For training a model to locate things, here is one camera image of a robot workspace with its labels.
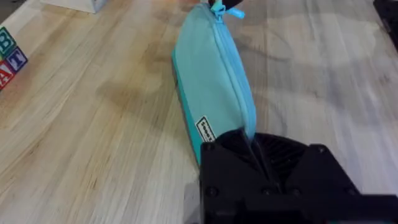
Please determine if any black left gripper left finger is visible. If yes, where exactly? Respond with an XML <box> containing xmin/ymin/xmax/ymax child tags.
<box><xmin>198</xmin><ymin>129</ymin><xmax>275</xmax><ymax>224</ymax></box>

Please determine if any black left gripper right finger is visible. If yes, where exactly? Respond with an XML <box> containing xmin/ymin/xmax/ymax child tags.
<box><xmin>253</xmin><ymin>133</ymin><xmax>363</xmax><ymax>202</ymax></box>

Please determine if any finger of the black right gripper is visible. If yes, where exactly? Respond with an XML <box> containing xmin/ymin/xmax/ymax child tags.
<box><xmin>208</xmin><ymin>0</ymin><xmax>244</xmax><ymax>10</ymax></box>

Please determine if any turquoise soft zip bag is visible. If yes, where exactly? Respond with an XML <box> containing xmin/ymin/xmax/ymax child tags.
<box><xmin>171</xmin><ymin>0</ymin><xmax>257</xmax><ymax>166</ymax></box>

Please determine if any white box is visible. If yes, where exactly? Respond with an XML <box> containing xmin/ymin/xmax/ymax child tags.
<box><xmin>39</xmin><ymin>0</ymin><xmax>108</xmax><ymax>14</ymax></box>

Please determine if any lettered toy blocks heap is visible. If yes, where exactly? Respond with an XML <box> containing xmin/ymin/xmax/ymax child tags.
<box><xmin>0</xmin><ymin>26</ymin><xmax>29</xmax><ymax>91</ymax></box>

